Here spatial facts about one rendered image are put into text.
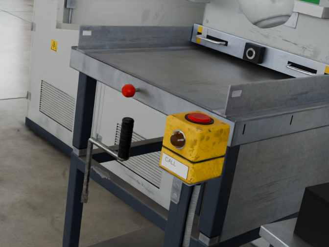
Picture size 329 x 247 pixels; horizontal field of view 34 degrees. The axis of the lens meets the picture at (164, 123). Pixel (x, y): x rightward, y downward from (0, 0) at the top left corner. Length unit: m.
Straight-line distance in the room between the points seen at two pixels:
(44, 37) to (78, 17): 1.15
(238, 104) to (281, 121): 0.14
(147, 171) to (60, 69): 0.80
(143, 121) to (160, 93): 1.10
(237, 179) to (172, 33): 0.66
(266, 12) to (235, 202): 0.44
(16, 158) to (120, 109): 0.67
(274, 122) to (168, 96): 0.24
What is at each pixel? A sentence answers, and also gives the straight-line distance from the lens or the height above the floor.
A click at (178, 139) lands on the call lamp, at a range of 0.87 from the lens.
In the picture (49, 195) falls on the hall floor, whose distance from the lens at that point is 2.51.
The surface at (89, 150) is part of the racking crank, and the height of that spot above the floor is 0.60.
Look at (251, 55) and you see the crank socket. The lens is 1.58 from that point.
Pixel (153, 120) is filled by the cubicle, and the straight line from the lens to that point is 2.29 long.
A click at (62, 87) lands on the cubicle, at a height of 0.35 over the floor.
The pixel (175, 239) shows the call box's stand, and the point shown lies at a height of 0.68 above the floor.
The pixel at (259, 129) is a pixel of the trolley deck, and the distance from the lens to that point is 1.17.
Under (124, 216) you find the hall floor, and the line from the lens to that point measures 2.39.
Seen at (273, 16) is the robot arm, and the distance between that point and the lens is 1.10.
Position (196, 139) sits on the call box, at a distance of 0.85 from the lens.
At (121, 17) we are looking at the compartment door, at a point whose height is 0.89.
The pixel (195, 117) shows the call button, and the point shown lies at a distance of 0.89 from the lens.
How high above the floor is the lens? 1.18
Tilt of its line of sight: 19 degrees down
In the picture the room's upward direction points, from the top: 9 degrees clockwise
